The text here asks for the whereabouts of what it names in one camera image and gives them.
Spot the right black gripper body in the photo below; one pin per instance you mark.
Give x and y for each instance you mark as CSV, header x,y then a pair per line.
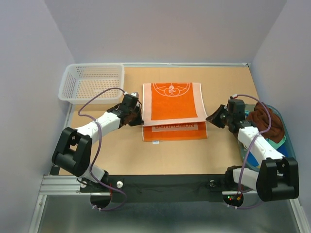
x,y
221,118

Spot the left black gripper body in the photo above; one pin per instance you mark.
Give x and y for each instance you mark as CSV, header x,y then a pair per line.
x,y
135,118

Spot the orange Doraemon towel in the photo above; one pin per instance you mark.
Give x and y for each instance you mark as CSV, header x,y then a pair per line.
x,y
173,111

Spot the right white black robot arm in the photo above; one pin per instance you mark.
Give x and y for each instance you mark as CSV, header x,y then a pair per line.
x,y
277,177

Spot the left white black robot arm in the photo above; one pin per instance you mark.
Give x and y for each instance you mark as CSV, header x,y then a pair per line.
x,y
73,150

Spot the blue towel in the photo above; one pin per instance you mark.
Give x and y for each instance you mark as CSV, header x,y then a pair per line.
x,y
251,160

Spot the white perforated plastic basket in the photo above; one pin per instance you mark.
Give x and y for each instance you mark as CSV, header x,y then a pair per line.
x,y
81,82

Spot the teal plastic tub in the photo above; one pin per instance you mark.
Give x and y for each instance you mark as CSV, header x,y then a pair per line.
x,y
288,142

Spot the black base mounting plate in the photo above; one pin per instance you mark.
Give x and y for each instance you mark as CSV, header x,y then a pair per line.
x,y
166,188

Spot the aluminium frame rail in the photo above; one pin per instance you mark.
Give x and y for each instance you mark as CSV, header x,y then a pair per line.
x,y
55,184

